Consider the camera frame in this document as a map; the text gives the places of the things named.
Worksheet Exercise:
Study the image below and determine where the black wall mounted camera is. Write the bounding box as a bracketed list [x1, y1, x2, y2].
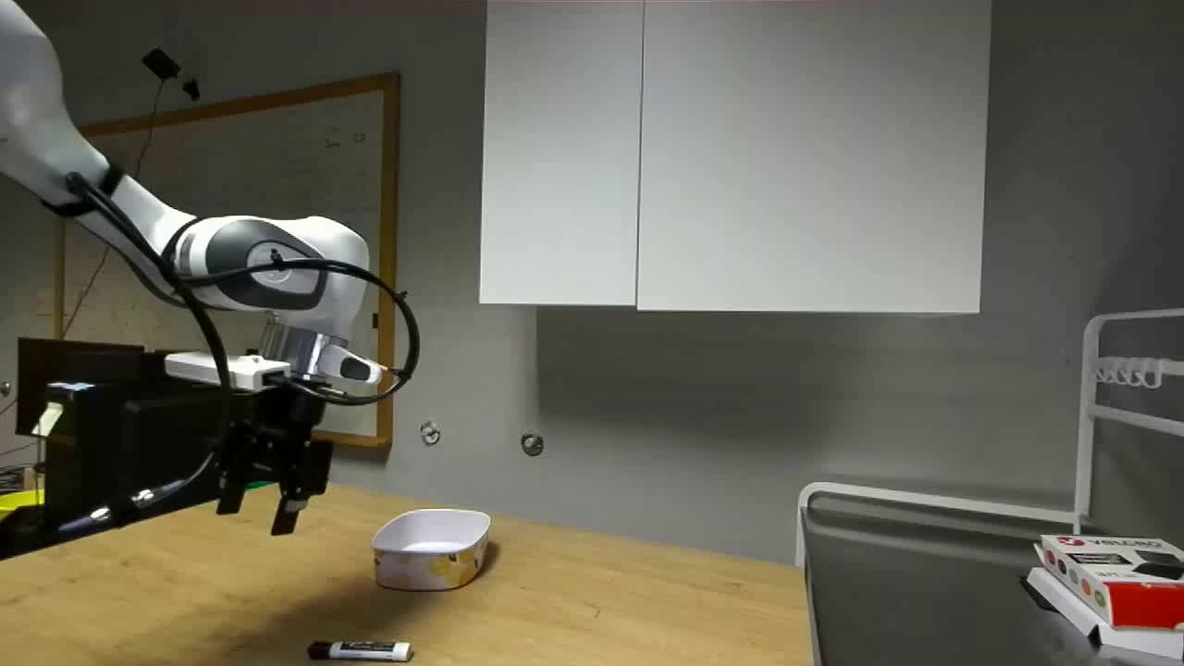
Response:
[136, 45, 207, 108]

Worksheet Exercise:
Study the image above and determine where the black equipment box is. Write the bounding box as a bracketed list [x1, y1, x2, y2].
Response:
[13, 336, 240, 537]

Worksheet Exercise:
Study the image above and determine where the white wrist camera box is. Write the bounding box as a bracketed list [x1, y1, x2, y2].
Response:
[158, 347, 298, 398]

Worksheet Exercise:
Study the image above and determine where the wooden framed whiteboard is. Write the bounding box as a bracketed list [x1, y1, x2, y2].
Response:
[51, 70, 407, 457]

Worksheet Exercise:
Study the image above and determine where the red white box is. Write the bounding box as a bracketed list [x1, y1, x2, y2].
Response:
[1034, 528, 1184, 634]

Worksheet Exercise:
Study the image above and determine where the white metal rack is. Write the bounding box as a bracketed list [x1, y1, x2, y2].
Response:
[791, 305, 1184, 666]

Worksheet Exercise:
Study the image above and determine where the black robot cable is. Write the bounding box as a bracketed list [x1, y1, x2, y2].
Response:
[0, 172, 427, 564]

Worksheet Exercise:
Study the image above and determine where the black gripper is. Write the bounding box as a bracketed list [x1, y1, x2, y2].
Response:
[215, 383, 336, 542]

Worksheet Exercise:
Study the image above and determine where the white oval bowl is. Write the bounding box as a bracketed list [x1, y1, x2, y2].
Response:
[369, 504, 495, 596]

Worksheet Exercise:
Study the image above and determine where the black white marker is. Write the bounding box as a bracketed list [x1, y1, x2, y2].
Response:
[305, 636, 420, 666]

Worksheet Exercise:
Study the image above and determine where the flat white box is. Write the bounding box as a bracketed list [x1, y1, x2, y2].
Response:
[1023, 568, 1184, 666]

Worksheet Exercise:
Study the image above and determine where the white wall cabinet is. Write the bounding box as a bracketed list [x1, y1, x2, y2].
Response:
[476, 0, 994, 318]

